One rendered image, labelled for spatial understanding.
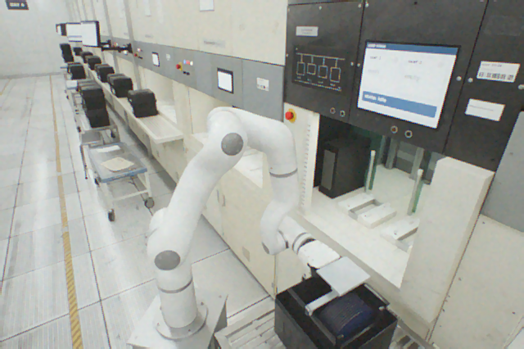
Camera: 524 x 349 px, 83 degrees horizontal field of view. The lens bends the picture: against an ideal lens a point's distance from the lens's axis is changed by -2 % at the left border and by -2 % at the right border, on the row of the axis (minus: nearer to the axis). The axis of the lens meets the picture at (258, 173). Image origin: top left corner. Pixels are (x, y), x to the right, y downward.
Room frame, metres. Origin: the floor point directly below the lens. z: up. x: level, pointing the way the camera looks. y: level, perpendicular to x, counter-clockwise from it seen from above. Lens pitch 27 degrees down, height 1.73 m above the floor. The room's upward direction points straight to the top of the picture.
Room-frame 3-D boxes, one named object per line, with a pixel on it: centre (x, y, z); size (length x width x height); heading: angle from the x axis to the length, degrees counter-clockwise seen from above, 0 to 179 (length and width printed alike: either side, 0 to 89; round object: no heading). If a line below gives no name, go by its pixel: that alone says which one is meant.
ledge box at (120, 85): (4.35, 1.96, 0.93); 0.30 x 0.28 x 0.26; 36
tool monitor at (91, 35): (3.69, 1.73, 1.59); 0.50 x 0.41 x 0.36; 123
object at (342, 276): (0.65, -0.24, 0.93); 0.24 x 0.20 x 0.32; 121
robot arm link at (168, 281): (0.78, 0.29, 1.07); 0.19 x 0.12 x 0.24; 15
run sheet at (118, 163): (2.73, 1.43, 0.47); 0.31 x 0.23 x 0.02; 54
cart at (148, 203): (2.89, 1.51, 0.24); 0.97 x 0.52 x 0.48; 36
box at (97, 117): (4.05, 2.25, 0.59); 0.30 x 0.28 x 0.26; 33
